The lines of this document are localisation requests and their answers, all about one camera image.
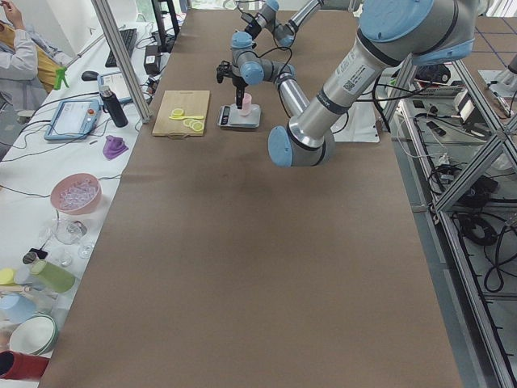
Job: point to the light blue cup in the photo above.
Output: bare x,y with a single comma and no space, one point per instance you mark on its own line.
17,308

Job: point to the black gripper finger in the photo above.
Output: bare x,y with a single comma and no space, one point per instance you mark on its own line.
239,99

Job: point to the red cup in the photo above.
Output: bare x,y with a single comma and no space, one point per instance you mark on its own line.
23,367

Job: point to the teach pendant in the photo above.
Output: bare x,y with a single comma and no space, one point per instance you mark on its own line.
115,81
74,119

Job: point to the aluminium frame post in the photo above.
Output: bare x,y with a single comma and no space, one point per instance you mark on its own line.
114,39

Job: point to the person in white coat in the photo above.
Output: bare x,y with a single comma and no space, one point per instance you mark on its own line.
29,63

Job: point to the wine glass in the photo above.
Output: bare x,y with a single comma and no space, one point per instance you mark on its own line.
74,232

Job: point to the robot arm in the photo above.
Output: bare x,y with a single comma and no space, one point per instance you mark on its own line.
427,31

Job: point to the black water bottle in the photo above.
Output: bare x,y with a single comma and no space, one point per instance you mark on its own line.
113,107

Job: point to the black computer mouse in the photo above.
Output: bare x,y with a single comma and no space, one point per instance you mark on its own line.
89,75

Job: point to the yellow cup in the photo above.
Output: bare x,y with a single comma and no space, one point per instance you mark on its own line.
7,277

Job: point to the wooden cutting board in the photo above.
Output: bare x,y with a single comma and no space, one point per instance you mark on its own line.
192,102

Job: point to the white green bowl stack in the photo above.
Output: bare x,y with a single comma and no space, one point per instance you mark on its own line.
36,336

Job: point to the green cup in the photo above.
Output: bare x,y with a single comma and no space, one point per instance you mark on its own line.
56,278

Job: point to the lemon slice lower stack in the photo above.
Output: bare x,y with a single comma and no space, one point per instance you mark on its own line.
197,126

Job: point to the pink bowl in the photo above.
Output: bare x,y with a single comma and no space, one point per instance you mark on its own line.
76,194

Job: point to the yellow toy knife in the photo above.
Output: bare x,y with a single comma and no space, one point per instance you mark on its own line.
195,117

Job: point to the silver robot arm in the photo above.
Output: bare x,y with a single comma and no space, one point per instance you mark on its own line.
278,20

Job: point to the upper teach pendant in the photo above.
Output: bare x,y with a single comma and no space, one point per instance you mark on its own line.
115,81

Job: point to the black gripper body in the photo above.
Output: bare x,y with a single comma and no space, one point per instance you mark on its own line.
239,82
256,25

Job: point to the lemon slice near knife tip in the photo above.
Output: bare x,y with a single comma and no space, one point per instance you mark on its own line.
177,112

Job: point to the pink plastic cup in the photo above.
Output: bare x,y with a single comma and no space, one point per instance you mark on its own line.
245,110

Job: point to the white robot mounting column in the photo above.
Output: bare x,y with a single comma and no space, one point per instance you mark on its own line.
358,125

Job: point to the lower teach pendant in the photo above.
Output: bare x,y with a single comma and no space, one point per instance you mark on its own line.
74,119

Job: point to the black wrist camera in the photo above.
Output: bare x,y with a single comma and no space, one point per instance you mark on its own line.
223,71

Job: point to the purple cloth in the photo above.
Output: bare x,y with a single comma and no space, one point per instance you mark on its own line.
114,147

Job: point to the green plastic clamp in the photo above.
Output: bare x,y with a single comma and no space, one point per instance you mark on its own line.
60,79

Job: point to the silver digital kitchen scale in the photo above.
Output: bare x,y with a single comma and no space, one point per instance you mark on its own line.
229,117

